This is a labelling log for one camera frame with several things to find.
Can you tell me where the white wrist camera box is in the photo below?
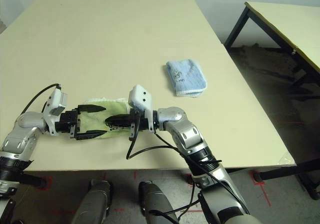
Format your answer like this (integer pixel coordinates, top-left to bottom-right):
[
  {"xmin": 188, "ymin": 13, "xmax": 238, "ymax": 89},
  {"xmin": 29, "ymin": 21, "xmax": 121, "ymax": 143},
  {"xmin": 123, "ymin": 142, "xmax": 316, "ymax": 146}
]
[
  {"xmin": 127, "ymin": 84, "xmax": 154, "ymax": 132},
  {"xmin": 42, "ymin": 83, "xmax": 70, "ymax": 136}
]

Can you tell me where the folded light blue towel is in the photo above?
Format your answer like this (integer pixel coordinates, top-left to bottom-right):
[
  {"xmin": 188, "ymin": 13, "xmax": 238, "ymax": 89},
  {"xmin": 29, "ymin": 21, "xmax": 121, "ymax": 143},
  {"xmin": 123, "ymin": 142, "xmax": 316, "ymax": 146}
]
[{"xmin": 165, "ymin": 58, "xmax": 209, "ymax": 98}]

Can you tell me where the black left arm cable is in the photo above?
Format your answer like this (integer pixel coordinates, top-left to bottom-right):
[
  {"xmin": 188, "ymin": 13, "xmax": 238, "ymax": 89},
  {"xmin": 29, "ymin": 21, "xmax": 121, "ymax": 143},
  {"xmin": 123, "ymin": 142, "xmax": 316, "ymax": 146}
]
[{"xmin": 23, "ymin": 83, "xmax": 63, "ymax": 116}]

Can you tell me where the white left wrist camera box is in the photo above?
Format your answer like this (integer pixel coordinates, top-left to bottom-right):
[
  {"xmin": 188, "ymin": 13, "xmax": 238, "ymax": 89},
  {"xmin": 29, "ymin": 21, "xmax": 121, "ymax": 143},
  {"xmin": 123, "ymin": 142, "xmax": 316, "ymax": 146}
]
[{"xmin": 42, "ymin": 83, "xmax": 70, "ymax": 136}]

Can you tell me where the black table leg bar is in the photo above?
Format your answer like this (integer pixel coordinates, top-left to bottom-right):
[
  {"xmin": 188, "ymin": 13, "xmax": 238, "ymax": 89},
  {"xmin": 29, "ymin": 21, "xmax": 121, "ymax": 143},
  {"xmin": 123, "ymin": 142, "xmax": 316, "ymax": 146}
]
[
  {"xmin": 14, "ymin": 171, "xmax": 48, "ymax": 190},
  {"xmin": 224, "ymin": 158, "xmax": 320, "ymax": 182}
]

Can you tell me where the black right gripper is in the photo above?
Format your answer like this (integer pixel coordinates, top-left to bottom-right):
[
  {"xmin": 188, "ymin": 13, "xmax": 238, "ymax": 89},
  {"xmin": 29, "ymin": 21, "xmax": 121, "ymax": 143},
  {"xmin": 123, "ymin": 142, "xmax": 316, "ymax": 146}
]
[{"xmin": 104, "ymin": 110, "xmax": 148, "ymax": 142}]

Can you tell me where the grey left robot leg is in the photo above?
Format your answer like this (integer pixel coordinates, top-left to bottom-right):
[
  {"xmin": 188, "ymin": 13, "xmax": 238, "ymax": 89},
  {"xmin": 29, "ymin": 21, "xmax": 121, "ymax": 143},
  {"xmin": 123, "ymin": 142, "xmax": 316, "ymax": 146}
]
[{"xmin": 71, "ymin": 178, "xmax": 113, "ymax": 224}]

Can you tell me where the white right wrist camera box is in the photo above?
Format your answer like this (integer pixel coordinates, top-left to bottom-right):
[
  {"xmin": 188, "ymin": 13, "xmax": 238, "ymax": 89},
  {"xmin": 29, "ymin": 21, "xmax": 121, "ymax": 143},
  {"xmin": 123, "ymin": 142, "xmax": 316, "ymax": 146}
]
[{"xmin": 127, "ymin": 84, "xmax": 154, "ymax": 132}]

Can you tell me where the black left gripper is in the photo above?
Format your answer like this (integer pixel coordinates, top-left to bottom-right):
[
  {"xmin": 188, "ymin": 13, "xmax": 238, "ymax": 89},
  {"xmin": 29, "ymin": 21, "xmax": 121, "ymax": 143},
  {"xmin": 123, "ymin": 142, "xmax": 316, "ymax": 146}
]
[{"xmin": 55, "ymin": 104, "xmax": 108, "ymax": 142}]

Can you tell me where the green towel with white trim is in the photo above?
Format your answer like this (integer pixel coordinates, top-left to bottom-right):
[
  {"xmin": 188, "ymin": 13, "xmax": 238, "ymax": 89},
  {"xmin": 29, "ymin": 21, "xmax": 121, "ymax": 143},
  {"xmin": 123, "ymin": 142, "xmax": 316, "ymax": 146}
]
[{"xmin": 77, "ymin": 97, "xmax": 131, "ymax": 140}]

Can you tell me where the side table with black frame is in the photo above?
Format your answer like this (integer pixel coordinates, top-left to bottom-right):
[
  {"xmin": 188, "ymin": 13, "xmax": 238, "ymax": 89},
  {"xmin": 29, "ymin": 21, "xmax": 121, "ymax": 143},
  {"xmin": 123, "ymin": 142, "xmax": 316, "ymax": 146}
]
[{"xmin": 223, "ymin": 1, "xmax": 320, "ymax": 201}]

